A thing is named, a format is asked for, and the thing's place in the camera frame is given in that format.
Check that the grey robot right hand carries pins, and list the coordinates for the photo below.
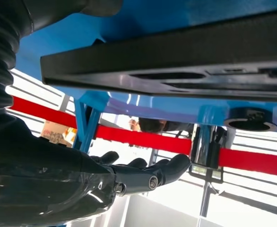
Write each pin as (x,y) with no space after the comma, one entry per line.
(46,175)

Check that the blue steel shelf rack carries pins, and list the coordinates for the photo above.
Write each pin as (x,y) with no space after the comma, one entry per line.
(176,18)

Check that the brown cardboard box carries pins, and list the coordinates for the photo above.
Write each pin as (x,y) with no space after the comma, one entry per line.
(53,133)

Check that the red barrier belt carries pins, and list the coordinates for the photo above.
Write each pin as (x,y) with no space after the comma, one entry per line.
(140,139)
(254,161)

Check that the person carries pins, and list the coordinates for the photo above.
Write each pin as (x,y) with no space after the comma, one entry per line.
(152,125)

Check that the chrome stanchion post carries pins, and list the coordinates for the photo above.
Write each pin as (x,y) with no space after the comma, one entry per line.
(203,147)

